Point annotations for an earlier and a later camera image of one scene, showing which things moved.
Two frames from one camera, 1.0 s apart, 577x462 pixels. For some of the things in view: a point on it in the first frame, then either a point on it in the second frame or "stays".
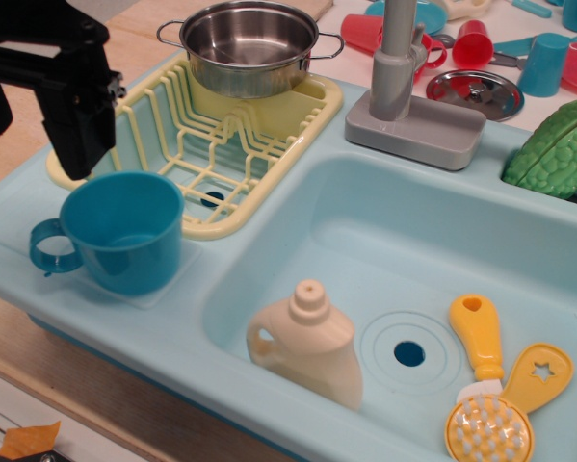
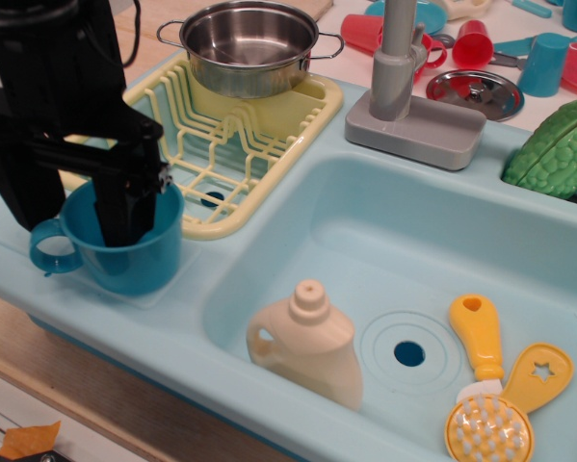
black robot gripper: x=77 y=108 -> x=53 y=103
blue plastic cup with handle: x=125 y=228 stays
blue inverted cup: x=544 y=68 stays
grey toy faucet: x=390 y=117 stays
